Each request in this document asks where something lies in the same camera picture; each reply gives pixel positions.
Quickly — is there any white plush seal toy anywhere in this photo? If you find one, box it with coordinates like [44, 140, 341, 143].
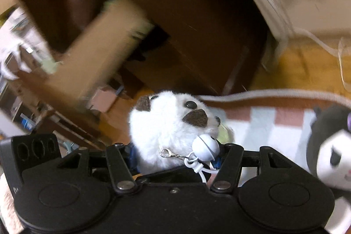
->
[129, 91, 225, 183]

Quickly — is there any pink checkered rug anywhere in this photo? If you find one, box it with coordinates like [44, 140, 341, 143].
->
[197, 88, 351, 234]

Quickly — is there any black white plush toy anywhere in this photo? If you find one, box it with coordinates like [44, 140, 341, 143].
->
[305, 103, 351, 192]

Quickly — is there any dark brown wooden dresser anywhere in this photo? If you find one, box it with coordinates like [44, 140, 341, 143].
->
[21, 0, 271, 95]

